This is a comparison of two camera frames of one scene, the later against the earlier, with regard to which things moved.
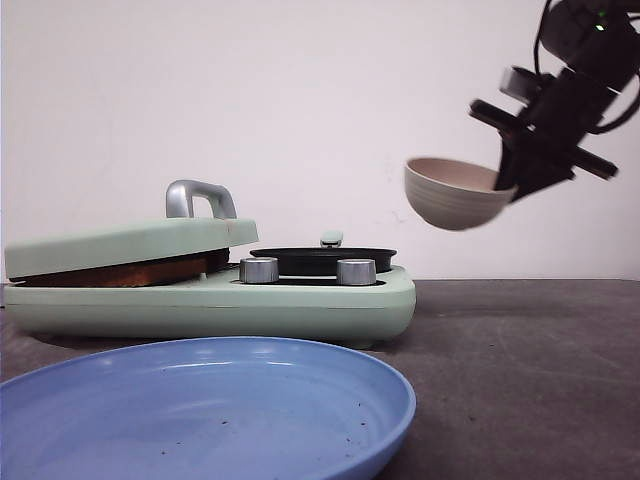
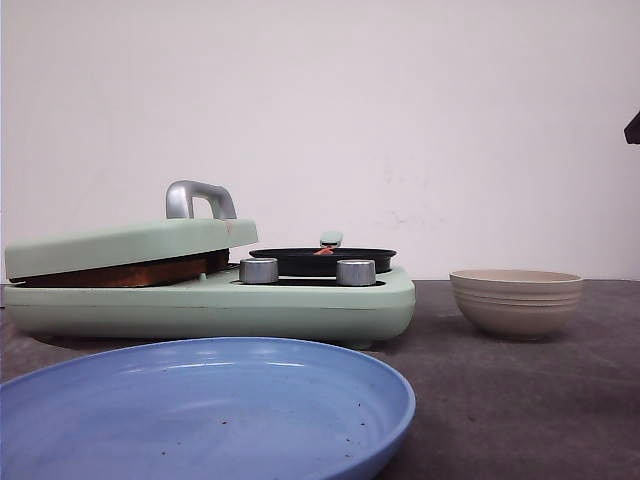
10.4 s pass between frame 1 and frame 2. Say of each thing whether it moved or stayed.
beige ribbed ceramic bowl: moved
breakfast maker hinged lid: stayed
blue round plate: stayed
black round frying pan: stayed
